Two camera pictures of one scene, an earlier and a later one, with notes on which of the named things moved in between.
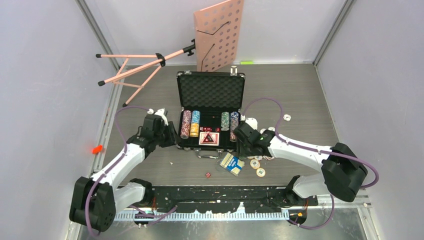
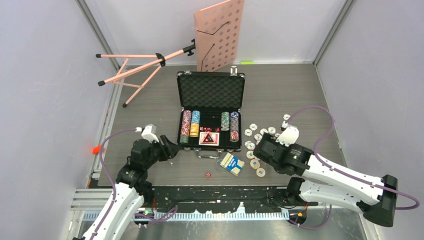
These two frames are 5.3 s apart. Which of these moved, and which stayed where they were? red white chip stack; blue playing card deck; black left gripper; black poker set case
Moved: black left gripper
Stayed: red white chip stack; black poker set case; blue playing card deck
